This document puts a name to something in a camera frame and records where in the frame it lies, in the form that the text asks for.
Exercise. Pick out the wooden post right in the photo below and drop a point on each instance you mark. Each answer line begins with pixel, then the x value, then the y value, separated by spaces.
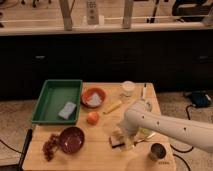
pixel 128 10

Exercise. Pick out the purple bowl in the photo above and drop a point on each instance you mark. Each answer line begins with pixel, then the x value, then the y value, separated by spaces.
pixel 71 140

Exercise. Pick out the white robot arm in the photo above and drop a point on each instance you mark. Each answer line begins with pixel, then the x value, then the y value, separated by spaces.
pixel 194 133

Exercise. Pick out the yellow banana toy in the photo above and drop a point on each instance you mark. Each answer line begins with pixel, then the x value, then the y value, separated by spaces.
pixel 112 107

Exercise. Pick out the silver metal cup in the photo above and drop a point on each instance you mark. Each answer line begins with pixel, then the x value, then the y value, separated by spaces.
pixel 157 152

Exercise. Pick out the blue device on floor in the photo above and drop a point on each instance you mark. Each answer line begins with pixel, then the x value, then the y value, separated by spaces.
pixel 200 99

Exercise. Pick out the orange fruit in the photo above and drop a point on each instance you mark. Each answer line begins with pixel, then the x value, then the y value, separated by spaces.
pixel 92 118

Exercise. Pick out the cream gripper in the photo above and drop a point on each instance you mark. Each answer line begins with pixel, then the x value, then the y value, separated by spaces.
pixel 128 140

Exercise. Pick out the metal fork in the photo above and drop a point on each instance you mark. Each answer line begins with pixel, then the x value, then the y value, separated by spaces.
pixel 144 139

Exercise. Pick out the green plastic cup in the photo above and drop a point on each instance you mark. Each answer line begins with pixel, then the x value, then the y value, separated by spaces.
pixel 144 131

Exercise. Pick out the light blue sponge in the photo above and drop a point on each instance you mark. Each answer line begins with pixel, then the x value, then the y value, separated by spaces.
pixel 67 110

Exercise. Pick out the bunch of red grapes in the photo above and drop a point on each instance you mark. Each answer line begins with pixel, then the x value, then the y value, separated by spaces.
pixel 50 146

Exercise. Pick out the clear plastic cup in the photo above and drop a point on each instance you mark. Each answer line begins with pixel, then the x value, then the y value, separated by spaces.
pixel 127 88

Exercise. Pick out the white crumpled cloth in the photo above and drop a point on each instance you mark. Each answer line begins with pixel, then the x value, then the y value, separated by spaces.
pixel 94 100

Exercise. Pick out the green plastic tray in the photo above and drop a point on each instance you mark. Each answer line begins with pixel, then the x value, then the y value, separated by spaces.
pixel 54 95

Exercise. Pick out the orange bowl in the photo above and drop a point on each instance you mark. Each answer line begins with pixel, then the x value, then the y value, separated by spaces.
pixel 87 93

